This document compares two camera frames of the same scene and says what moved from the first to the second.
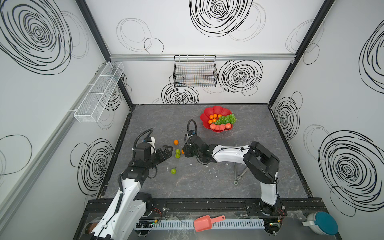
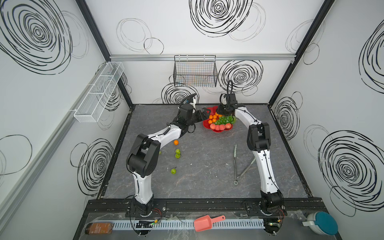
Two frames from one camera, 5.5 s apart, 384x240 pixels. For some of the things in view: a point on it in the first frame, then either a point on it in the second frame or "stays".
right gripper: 188,148 to 224,111
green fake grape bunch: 230,118 stays
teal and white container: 322,223 stays
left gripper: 161,154 to 202,114
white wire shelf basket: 92,106 stays
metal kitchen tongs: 236,179 stays
